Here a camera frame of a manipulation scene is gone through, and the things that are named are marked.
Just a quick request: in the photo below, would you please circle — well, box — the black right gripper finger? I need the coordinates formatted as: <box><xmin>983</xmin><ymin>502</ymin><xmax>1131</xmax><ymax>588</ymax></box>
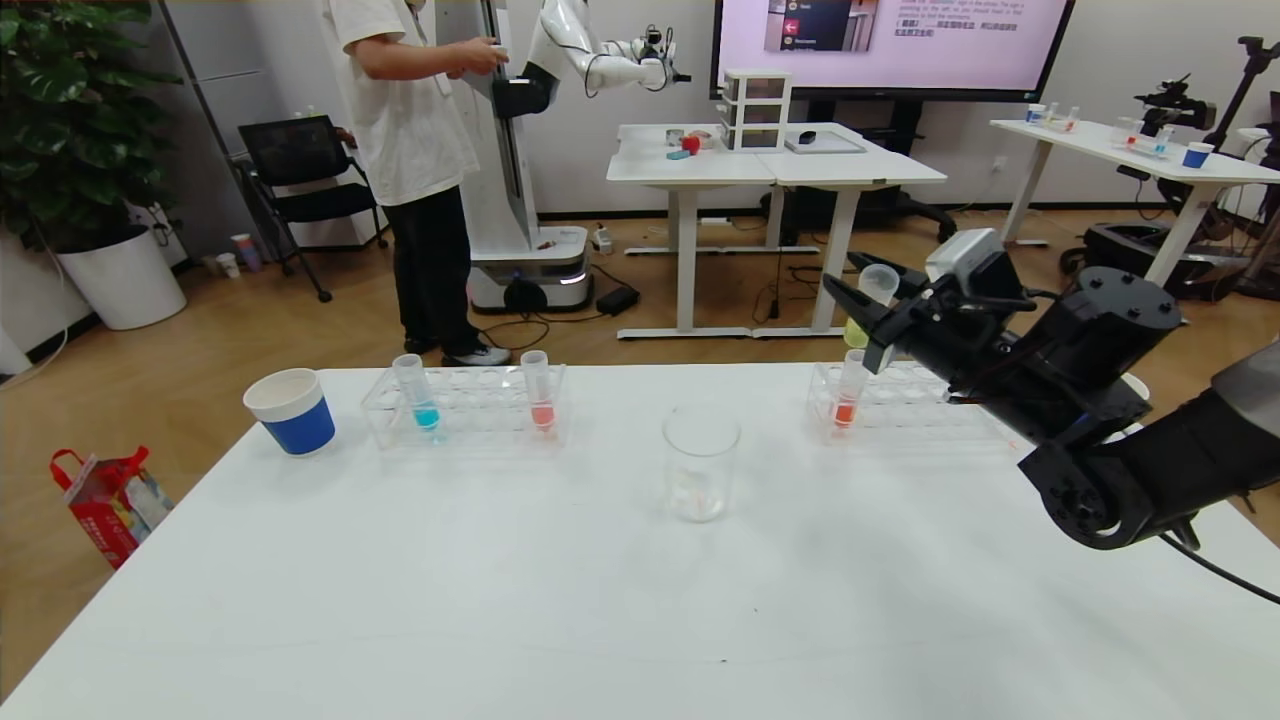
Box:
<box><xmin>822</xmin><ymin>273</ymin><xmax>901</xmax><ymax>347</ymax></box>
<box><xmin>846</xmin><ymin>251</ymin><xmax>930</xmax><ymax>291</ymax></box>

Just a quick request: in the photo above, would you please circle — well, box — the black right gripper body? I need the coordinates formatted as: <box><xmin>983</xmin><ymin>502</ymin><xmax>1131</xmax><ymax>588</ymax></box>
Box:
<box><xmin>861</xmin><ymin>273</ymin><xmax>1014</xmax><ymax>402</ymax></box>

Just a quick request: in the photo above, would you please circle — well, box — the test tube with yellow liquid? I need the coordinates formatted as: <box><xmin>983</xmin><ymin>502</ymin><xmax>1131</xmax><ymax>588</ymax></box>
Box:
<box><xmin>845</xmin><ymin>264</ymin><xmax>901</xmax><ymax>349</ymax></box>

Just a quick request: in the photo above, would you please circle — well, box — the test tube with red liquid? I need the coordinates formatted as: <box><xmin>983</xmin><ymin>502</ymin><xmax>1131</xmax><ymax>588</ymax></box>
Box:
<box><xmin>520</xmin><ymin>350</ymin><xmax>557</xmax><ymax>432</ymax></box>
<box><xmin>830</xmin><ymin>348</ymin><xmax>869</xmax><ymax>430</ymax></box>

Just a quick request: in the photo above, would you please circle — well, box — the black wheeled robot base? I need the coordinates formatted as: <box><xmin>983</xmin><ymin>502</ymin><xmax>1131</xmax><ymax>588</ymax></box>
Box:
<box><xmin>1060</xmin><ymin>223</ymin><xmax>1251</xmax><ymax>301</ymax></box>

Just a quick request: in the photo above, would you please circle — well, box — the clear glass beaker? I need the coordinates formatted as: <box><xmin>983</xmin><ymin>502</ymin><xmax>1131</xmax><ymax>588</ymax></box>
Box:
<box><xmin>661</xmin><ymin>404</ymin><xmax>741</xmax><ymax>524</ymax></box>

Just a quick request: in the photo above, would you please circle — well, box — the test tube with blue liquid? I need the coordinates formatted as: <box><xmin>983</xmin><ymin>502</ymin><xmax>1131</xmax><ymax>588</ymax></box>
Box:
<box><xmin>393</xmin><ymin>354</ymin><xmax>442</xmax><ymax>433</ymax></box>

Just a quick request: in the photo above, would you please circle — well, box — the black display stand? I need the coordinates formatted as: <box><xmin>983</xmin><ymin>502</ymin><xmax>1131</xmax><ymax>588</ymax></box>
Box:
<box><xmin>760</xmin><ymin>98</ymin><xmax>956</xmax><ymax>246</ymax></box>

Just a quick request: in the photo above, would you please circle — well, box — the flat grey tray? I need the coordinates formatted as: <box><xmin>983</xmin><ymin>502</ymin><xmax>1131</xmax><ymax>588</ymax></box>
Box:
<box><xmin>784</xmin><ymin>131</ymin><xmax>866</xmax><ymax>156</ymax></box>

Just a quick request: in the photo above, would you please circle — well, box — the long white standing desk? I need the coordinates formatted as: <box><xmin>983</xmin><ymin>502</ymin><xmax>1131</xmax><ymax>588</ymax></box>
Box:
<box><xmin>956</xmin><ymin>118</ymin><xmax>1280</xmax><ymax>328</ymax></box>

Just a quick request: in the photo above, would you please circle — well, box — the clear plastic drawer unit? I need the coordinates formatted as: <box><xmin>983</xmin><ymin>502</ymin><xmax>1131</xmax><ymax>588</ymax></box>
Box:
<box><xmin>720</xmin><ymin>70</ymin><xmax>792</xmax><ymax>154</ymax></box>

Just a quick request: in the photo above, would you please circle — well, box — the white humanoid robot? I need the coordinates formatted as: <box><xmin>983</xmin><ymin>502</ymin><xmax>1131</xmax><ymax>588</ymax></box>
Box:
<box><xmin>440</xmin><ymin>0</ymin><xmax>691</xmax><ymax>314</ymax></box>

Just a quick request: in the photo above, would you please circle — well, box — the person in white shirt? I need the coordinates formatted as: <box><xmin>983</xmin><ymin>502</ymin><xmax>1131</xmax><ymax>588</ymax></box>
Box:
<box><xmin>325</xmin><ymin>0</ymin><xmax>513</xmax><ymax>368</ymax></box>

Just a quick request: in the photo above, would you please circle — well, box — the black office chair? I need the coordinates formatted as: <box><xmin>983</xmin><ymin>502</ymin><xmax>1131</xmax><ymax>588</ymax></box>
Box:
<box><xmin>238</xmin><ymin>114</ymin><xmax>391</xmax><ymax>304</ymax></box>

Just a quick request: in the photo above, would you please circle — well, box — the white plant pot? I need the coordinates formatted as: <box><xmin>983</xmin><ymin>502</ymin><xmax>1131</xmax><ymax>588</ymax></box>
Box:
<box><xmin>58</xmin><ymin>226</ymin><xmax>189</xmax><ymax>332</ymax></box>

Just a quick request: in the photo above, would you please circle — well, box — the red paper gift bag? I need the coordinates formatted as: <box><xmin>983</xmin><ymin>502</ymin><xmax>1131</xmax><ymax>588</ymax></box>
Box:
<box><xmin>50</xmin><ymin>446</ymin><xmax>175</xmax><ymax>571</ymax></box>

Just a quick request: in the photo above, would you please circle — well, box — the large green leafy plant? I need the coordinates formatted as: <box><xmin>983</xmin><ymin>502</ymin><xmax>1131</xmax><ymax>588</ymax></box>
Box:
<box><xmin>0</xmin><ymin>0</ymin><xmax>186</xmax><ymax>256</ymax></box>

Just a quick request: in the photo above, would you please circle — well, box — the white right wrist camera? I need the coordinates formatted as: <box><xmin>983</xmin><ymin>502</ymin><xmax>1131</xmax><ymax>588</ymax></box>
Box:
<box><xmin>925</xmin><ymin>228</ymin><xmax>1023</xmax><ymax>301</ymax></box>

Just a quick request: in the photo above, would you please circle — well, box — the large wall display screen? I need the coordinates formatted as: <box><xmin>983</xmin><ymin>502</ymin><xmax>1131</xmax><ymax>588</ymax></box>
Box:
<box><xmin>709</xmin><ymin>0</ymin><xmax>1076</xmax><ymax>104</ymax></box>

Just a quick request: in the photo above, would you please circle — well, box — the black camera tripod rig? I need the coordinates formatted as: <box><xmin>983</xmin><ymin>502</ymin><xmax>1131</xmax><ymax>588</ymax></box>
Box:
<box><xmin>1115</xmin><ymin>36</ymin><xmax>1280</xmax><ymax>301</ymax></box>

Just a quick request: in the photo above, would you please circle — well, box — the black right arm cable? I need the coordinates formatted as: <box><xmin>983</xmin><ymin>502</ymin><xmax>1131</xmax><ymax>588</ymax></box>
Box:
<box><xmin>1158</xmin><ymin>530</ymin><xmax>1280</xmax><ymax>607</ymax></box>

